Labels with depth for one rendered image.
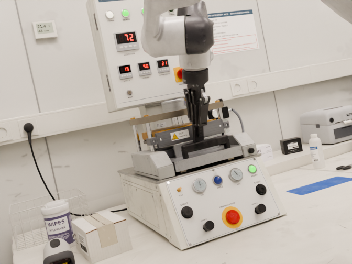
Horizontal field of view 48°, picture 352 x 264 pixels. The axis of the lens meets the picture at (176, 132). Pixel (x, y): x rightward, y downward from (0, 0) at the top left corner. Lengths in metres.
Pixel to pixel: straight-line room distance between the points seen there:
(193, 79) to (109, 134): 0.77
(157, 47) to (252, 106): 1.19
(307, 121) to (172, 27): 1.32
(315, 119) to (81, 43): 1.20
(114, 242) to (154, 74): 0.62
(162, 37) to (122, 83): 0.46
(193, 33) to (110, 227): 0.57
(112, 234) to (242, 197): 0.38
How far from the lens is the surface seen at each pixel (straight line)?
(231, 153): 1.18
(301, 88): 2.32
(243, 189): 1.16
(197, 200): 1.10
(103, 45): 1.41
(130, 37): 1.44
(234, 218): 1.12
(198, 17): 1.00
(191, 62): 1.08
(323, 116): 2.06
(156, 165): 1.10
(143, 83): 1.42
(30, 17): 1.81
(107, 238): 1.14
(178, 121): 1.30
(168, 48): 0.99
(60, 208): 1.31
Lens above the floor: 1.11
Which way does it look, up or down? 3 degrees down
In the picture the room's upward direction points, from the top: 11 degrees counter-clockwise
